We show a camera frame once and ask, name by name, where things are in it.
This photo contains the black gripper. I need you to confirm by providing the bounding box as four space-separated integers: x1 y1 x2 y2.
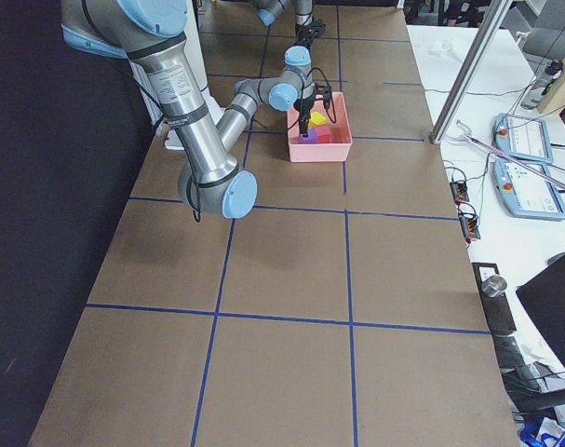
295 20 325 45
293 93 316 136

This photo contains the yellow foam block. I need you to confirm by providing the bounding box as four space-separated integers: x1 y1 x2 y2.
308 111 328 129

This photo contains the purple foam block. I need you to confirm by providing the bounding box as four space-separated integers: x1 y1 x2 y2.
299 129 317 144

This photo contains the red foam block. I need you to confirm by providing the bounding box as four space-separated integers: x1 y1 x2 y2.
314 125 332 144

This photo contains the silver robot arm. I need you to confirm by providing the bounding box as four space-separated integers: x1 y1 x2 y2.
250 0 327 48
61 0 315 219

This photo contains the pink plastic bin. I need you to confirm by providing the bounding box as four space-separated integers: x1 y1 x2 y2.
288 92 353 163

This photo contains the long reacher grabber stick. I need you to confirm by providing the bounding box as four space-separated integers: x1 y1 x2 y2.
454 119 565 196

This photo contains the upper orange black connector box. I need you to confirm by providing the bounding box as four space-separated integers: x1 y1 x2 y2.
450 180 469 204

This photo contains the orange black connector box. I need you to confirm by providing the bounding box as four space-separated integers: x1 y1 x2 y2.
450 180 469 204
458 211 480 242

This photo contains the lower orange black connector box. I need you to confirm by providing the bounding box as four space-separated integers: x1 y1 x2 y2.
458 211 480 242

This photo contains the upper blue teach pendant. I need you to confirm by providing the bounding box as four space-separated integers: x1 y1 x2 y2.
493 113 554 165

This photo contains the blue teach pendant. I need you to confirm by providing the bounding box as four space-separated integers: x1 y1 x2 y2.
492 159 565 222
493 113 554 165

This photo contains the lower blue teach pendant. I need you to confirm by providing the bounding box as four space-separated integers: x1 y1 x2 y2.
492 159 565 222

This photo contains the grey water bottle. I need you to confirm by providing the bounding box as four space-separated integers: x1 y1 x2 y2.
520 60 563 110

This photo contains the small metal cup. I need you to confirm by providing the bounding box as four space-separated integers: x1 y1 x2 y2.
481 275 507 298

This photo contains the black tray strip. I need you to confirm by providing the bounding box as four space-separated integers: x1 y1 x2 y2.
472 262 517 336

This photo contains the black monitor corner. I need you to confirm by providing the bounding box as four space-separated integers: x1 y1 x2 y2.
516 255 565 370

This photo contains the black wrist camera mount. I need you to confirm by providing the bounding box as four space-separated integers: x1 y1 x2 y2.
316 84 337 124

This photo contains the white pedestal column base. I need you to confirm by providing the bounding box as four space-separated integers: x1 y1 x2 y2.
150 1 223 154

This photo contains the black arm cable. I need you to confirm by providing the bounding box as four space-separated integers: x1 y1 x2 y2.
188 67 332 224

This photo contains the aluminium frame post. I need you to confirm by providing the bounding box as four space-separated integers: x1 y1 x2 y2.
429 0 512 145

